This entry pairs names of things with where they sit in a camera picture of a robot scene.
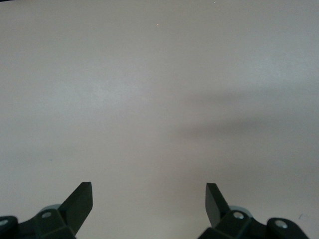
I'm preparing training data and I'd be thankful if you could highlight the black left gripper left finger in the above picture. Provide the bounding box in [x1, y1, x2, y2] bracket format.
[0, 182, 93, 239]

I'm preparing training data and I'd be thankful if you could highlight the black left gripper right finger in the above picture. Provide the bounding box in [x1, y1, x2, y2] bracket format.
[198, 183, 310, 239]

